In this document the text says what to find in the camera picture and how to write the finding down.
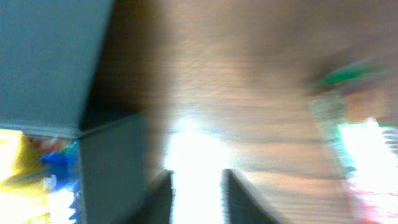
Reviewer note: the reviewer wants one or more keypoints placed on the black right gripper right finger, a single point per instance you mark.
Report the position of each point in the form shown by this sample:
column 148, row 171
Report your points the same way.
column 241, row 206

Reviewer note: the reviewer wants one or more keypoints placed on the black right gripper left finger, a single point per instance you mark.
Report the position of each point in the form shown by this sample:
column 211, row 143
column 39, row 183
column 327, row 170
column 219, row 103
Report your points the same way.
column 157, row 205

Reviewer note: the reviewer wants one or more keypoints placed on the blue Oreo cookie pack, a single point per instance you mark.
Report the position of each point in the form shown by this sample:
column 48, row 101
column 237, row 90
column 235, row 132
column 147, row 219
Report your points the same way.
column 61, row 184

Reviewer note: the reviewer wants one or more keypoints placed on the Haribo gummy candy bag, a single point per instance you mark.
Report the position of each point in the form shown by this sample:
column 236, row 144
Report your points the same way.
column 50, row 145

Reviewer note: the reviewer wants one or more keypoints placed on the yellow Hacks candy bag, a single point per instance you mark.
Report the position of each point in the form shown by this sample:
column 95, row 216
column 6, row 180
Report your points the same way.
column 23, row 195

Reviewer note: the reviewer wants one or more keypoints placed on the green red KitKat Milo bar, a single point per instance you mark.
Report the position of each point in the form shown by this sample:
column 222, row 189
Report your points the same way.
column 359, row 127

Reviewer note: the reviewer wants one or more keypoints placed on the dark green box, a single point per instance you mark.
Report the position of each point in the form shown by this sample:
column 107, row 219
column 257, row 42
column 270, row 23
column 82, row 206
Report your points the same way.
column 69, row 70

